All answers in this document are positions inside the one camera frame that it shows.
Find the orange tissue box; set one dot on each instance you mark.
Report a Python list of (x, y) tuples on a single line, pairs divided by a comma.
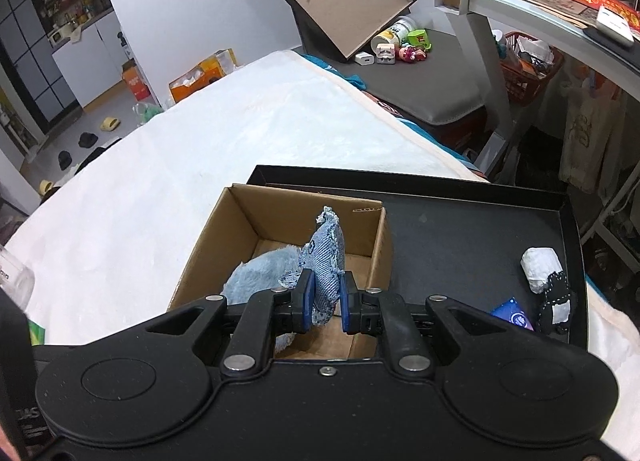
[(190, 83)]

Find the teal bed sheet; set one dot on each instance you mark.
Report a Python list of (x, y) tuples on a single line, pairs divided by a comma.
[(325, 63)]

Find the yellow slipper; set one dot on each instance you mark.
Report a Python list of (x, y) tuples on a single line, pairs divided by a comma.
[(46, 187), (109, 123)]

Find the clear plastic bottle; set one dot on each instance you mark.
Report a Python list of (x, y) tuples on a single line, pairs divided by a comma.
[(12, 278)]

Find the black and white glove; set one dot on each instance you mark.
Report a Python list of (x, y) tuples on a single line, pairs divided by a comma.
[(556, 298)]

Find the red plastic basket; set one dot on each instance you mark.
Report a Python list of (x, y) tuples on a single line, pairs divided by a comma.
[(525, 86)]

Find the grey cushioned stool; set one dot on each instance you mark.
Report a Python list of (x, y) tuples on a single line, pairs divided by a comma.
[(425, 91)]

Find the blue denim pouch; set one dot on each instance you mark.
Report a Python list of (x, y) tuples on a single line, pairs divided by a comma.
[(327, 256)]

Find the white kitchen cabinet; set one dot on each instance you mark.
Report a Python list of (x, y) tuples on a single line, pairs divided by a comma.
[(87, 66)]

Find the pink toy figure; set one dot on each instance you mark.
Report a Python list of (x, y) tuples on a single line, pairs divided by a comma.
[(412, 53)]

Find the green packet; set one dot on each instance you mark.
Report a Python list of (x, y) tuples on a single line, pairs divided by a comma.
[(37, 333)]

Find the black grid glass door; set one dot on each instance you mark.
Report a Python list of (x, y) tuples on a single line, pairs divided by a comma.
[(30, 56)]

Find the grey desk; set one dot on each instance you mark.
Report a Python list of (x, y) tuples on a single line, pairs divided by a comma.
[(500, 6)]

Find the orange carton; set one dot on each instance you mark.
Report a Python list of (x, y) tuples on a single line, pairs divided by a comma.
[(136, 83)]

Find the green plastic bag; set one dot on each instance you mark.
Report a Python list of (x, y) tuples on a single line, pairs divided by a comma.
[(147, 112)]

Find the blue tissue packet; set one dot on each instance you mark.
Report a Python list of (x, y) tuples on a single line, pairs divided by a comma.
[(515, 313)]

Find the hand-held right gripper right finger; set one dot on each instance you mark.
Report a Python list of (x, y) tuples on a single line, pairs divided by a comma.
[(346, 308)]

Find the black desk mat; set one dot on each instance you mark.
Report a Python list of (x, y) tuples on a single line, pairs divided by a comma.
[(617, 55)]

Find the light blue fluffy cloth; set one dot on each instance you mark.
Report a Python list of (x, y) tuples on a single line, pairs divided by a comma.
[(260, 276)]

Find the black shallow tray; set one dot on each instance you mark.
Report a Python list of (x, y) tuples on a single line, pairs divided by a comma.
[(450, 251)]

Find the white charger plug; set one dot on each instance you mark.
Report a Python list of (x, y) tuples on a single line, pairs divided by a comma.
[(363, 60)]

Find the cream tote bag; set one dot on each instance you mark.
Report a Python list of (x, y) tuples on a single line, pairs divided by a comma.
[(590, 141)]

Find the white metal rack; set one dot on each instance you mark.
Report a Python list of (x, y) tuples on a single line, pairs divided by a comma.
[(612, 221)]

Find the brown cardboard box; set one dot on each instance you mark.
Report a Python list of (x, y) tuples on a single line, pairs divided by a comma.
[(280, 211)]

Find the black slipper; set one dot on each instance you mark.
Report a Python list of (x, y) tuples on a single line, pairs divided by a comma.
[(88, 140), (65, 160)]

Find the yellow and white can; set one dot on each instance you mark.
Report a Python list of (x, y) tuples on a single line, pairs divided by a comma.
[(392, 33)]

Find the white robot toy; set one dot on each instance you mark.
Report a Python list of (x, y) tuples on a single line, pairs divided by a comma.
[(385, 54)]

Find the green toy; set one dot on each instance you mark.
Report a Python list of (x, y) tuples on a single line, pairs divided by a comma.
[(420, 37)]

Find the white remote control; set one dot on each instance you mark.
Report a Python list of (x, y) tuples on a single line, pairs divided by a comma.
[(615, 23)]

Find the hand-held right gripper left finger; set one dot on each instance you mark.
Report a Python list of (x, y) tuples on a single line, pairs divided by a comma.
[(306, 302)]

